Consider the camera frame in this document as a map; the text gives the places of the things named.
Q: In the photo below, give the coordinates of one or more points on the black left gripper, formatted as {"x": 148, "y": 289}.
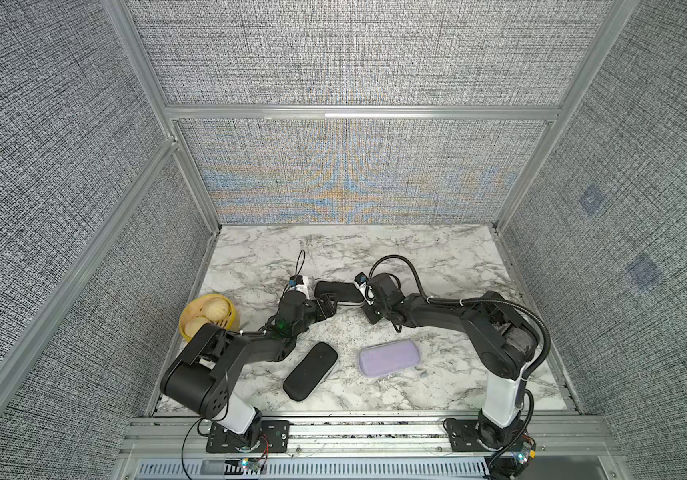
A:
{"x": 329, "y": 310}

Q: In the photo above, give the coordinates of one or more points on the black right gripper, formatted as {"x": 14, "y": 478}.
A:
{"x": 369, "y": 317}

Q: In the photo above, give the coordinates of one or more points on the grey umbrella case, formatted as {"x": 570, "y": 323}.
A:
{"x": 337, "y": 293}
{"x": 388, "y": 358}

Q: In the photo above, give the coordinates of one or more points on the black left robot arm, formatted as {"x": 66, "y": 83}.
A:
{"x": 204, "y": 375}

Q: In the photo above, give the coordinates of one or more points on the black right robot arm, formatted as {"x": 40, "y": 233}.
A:
{"x": 510, "y": 340}

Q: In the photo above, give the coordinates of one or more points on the white steamed bun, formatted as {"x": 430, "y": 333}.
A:
{"x": 217, "y": 310}
{"x": 194, "y": 325}

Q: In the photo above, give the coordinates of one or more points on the yellow bamboo steamer basket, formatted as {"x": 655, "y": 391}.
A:
{"x": 195, "y": 307}

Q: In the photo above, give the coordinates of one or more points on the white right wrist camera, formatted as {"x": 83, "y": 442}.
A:
{"x": 362, "y": 282}

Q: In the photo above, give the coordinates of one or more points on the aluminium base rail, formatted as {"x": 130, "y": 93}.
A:
{"x": 366, "y": 445}

